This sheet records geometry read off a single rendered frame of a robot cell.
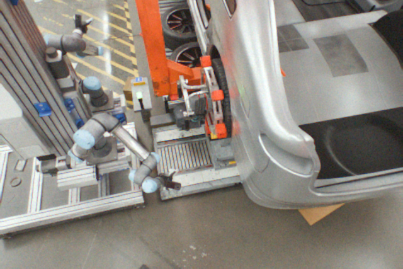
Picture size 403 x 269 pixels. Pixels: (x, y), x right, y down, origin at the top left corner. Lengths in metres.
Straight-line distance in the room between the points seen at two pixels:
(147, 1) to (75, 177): 1.37
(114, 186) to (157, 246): 0.65
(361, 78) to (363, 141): 0.53
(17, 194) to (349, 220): 2.92
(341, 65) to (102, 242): 2.49
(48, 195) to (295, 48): 2.48
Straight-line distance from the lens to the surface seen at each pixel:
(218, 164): 3.12
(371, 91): 2.88
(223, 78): 2.38
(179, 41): 3.84
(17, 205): 3.29
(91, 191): 3.09
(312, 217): 3.18
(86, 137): 1.90
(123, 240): 3.07
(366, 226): 3.34
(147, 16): 2.56
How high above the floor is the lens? 2.86
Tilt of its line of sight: 53 degrees down
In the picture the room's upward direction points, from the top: straight up
